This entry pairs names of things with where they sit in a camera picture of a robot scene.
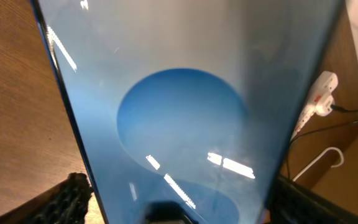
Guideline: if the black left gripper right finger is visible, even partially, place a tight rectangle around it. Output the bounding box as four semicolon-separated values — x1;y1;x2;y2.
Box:
267;175;358;224

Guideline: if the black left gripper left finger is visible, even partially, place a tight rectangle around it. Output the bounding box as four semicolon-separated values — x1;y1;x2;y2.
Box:
24;173;93;224

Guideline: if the black charger cable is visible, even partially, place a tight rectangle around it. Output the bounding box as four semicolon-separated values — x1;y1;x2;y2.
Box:
286;104;358;180

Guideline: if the white charger plug adapter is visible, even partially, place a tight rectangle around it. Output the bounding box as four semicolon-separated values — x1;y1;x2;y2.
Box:
314;93;334;116

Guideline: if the white power strip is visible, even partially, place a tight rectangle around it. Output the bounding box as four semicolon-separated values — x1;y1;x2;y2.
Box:
291;71;338;139

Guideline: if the white power strip cord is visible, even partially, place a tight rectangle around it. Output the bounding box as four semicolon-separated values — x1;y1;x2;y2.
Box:
292;146;345;182

